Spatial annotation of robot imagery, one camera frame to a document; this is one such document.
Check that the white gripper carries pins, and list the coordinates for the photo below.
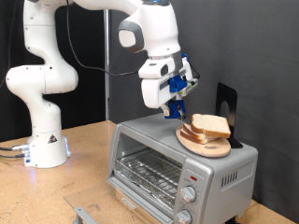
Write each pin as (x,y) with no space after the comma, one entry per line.
(154,93)

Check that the metal spatula with blue block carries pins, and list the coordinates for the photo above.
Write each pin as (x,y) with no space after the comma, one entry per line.
(177,109)

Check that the glass toaster oven door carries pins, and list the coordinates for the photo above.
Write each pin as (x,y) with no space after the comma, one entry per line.
(90,199)

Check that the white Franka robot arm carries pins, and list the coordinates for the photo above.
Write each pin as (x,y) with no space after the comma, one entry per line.
(40,81)

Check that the silver toaster oven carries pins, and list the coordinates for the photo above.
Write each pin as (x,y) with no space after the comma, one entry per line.
(218,174)

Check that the silver oven knob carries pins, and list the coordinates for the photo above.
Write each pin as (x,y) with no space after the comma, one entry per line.
(188,193)
(183,217)

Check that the wooden box under oven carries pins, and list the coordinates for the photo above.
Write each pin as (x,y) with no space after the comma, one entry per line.
(130,215)

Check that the metal pole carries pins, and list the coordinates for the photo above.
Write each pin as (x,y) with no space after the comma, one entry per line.
(106,99)

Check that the round wooden cutting board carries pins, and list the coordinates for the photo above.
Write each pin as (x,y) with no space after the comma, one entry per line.
(215,150)

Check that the black metal bookend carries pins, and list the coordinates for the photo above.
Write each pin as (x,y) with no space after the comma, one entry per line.
(232,96)

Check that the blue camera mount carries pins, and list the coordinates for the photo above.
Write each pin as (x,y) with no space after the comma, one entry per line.
(177,84)

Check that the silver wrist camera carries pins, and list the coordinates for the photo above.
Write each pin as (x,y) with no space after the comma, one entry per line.
(190,87)

